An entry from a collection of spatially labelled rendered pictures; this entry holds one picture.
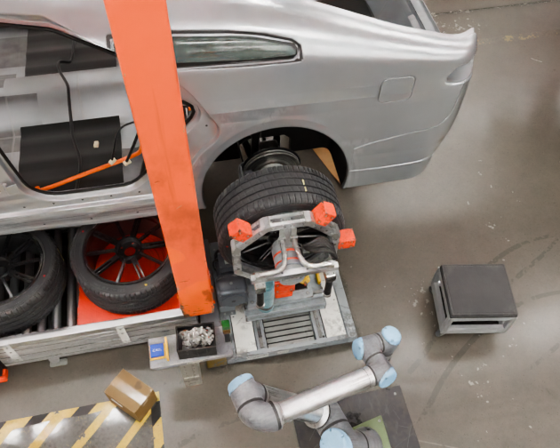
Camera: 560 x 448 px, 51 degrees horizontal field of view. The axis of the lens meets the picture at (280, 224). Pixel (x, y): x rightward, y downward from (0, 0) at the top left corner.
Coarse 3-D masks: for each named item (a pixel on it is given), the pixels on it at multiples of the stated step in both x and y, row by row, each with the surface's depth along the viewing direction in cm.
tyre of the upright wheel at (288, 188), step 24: (264, 168) 283; (288, 168) 283; (240, 192) 281; (264, 192) 275; (288, 192) 275; (312, 192) 279; (216, 216) 294; (240, 216) 275; (264, 216) 277; (336, 216) 289
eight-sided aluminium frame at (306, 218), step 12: (276, 216) 273; (288, 216) 273; (300, 216) 276; (312, 216) 275; (252, 228) 276; (264, 228) 270; (276, 228) 272; (324, 228) 280; (336, 228) 286; (252, 240) 276; (336, 240) 292; (240, 252) 283; (324, 252) 308; (336, 252) 302; (240, 264) 292
